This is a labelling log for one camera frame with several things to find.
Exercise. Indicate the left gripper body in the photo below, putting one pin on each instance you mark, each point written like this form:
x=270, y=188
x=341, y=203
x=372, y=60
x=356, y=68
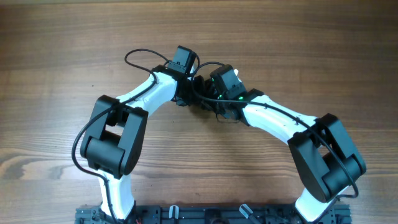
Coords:
x=186, y=98

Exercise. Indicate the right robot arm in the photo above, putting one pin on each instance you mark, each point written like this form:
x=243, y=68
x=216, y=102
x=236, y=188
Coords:
x=326, y=158

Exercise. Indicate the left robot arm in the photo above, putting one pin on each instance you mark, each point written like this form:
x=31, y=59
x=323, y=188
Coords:
x=112, y=140

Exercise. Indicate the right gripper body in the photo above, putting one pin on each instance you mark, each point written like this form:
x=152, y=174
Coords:
x=222, y=109

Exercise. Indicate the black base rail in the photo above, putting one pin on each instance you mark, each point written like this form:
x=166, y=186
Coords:
x=281, y=213

